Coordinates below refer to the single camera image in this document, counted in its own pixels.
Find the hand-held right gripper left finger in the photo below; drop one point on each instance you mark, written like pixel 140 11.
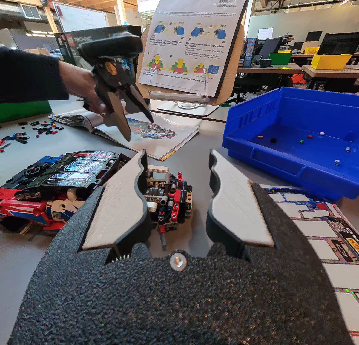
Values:
pixel 117 207

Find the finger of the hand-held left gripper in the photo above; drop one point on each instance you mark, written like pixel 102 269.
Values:
pixel 116 112
pixel 137 101

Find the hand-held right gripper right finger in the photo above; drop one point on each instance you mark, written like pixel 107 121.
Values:
pixel 238 204

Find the instruction booklet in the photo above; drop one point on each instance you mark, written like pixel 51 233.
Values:
pixel 162 143

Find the toy brick car model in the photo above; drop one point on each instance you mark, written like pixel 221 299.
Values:
pixel 56 176

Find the small brick pieces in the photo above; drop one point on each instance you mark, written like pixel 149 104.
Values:
pixel 42 129

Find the person's left hand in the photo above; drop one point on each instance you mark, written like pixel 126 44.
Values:
pixel 81 84

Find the black toy set box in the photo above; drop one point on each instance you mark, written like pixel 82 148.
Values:
pixel 73 47

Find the whiteboard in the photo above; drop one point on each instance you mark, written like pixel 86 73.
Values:
pixel 81 17

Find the white board stand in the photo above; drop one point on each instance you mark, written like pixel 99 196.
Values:
pixel 188 106

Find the blue plastic bin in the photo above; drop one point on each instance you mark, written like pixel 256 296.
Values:
pixel 294 165

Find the tiny leftover brick bits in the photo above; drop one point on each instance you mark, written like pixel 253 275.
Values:
pixel 273 140

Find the holographic sticker sheet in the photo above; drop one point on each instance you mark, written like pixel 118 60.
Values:
pixel 317 230

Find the instruction board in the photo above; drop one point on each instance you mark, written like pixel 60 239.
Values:
pixel 196 42

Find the green plastic bin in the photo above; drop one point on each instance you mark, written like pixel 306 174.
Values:
pixel 280 59
pixel 25 112

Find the colourful toy box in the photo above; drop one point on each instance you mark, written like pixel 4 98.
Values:
pixel 250 52

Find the wooden-top office table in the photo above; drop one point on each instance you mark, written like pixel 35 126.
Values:
pixel 269 69
pixel 331 71

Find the computer monitor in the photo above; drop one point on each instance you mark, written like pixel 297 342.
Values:
pixel 270 47
pixel 339 43

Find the yellow plastic bin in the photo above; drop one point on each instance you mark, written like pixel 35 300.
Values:
pixel 331 61

